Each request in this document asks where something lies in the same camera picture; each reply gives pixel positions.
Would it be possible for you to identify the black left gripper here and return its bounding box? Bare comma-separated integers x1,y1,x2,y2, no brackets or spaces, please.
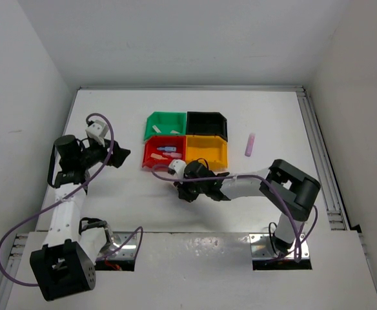
77,136,130,169

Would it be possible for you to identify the orange correction tape dispenser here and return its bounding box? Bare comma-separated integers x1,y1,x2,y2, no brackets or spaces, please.
150,153,165,160

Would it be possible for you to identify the beige white mini stapler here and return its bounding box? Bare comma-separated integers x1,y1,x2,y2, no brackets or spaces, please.
152,125,161,134

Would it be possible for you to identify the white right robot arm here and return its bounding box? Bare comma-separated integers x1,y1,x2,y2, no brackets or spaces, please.
168,159,321,256

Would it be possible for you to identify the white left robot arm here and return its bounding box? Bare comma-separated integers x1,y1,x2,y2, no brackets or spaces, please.
30,134,130,301

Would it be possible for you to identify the yellow plastic bin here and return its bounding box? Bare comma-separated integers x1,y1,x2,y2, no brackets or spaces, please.
185,135,228,171

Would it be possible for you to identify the red plastic bin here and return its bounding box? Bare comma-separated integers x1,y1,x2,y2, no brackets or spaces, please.
142,136,186,168

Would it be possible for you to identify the black plastic bin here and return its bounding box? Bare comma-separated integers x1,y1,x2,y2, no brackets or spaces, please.
186,111,228,141

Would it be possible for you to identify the green plastic bin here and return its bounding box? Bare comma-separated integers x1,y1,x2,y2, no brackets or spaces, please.
143,111,187,141

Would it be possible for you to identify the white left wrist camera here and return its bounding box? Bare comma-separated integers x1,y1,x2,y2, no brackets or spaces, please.
85,120,108,143

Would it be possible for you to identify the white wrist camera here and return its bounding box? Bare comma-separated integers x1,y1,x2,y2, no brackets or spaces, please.
168,159,187,179
85,120,108,143

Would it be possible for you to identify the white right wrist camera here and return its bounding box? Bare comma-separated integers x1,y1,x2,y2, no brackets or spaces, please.
168,159,187,179

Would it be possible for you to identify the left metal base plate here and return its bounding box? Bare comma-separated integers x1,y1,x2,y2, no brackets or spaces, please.
97,232,138,260

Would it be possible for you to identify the metal base plate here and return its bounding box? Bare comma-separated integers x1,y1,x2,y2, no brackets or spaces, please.
249,233,310,261
97,232,138,260

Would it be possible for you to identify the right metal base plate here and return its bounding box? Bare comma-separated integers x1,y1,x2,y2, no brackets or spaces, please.
249,233,310,261

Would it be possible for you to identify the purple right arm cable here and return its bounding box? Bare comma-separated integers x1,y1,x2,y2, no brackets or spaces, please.
151,163,318,262

